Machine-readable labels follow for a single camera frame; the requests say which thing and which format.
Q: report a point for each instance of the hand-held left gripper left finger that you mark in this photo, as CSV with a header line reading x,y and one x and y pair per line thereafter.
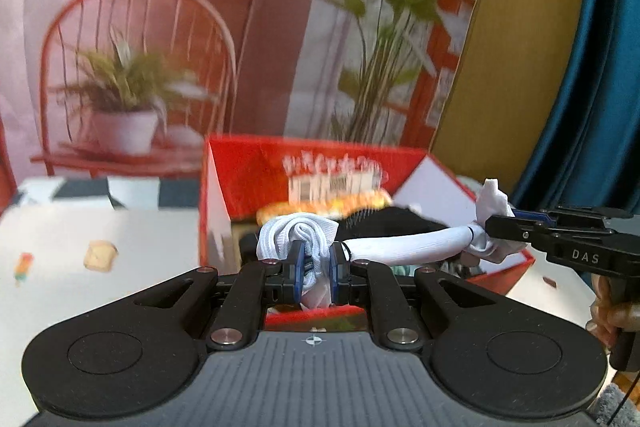
x,y
297,272

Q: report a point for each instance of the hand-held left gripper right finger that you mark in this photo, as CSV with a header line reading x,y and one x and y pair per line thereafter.
x,y
336,274

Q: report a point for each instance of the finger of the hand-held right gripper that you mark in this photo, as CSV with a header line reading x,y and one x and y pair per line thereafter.
x,y
535,215
520,232

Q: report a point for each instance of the white sock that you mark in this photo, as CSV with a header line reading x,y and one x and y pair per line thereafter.
x,y
400,247

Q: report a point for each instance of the orange floral plush item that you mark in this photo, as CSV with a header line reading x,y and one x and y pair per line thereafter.
x,y
345,204

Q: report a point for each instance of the red cardboard box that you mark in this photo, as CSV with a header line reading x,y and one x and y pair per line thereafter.
x,y
250,167

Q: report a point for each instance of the person's right hand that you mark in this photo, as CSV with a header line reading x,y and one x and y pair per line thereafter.
x,y
602,307

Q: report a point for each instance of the black cloth item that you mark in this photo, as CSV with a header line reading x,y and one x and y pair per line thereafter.
x,y
395,222

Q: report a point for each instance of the blue curtain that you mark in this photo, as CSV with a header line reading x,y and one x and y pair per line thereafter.
x,y
600,82

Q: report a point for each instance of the checkered tablecloth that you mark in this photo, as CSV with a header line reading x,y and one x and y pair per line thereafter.
x,y
170,194

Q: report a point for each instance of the grey rug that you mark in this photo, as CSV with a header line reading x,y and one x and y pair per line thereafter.
x,y
612,407

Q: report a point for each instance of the printed room scene backdrop cloth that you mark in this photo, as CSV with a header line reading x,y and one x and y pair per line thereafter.
x,y
280,57

